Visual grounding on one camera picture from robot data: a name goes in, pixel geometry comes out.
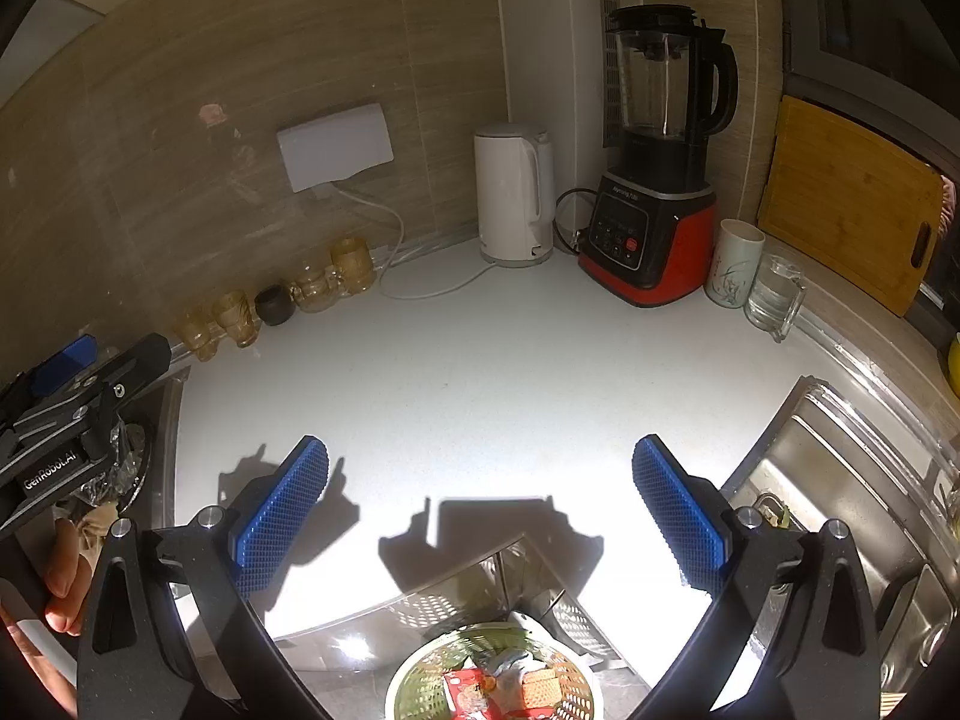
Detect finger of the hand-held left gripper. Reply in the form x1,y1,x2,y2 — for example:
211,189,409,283
10,334,173,460
0,334,98,428

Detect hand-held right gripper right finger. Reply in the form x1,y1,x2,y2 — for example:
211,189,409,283
631,433,884,720

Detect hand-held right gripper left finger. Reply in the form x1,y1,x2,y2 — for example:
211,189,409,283
77,433,332,720

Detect green plastic basket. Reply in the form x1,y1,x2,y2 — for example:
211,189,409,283
382,619,602,720

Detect pale blue plastic wrapper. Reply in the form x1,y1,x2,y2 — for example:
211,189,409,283
486,647,546,685

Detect orange foam net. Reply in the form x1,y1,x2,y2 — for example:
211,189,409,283
520,670,563,716

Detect red snack wrapper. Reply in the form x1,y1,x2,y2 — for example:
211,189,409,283
441,667,494,719

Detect person's left hand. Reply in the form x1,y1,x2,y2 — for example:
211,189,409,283
40,516,115,636

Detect amber glass cup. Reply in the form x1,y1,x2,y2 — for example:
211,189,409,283
211,289,261,350
172,310,224,362

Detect glass teapot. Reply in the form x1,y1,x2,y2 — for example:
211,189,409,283
287,259,351,315

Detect amber glass mug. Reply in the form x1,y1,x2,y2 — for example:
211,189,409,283
328,236,379,296

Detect black red blender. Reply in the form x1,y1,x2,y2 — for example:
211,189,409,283
576,2,741,310

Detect wooden cutting board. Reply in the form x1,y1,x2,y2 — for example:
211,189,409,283
754,94,946,317

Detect white electric kettle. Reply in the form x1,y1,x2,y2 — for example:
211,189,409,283
471,121,557,270

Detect white wall socket cover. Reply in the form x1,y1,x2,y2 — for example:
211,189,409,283
274,100,396,196

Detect white power cable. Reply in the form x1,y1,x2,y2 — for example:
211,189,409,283
328,178,494,302

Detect black power cable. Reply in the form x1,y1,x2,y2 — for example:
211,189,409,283
553,186,602,254

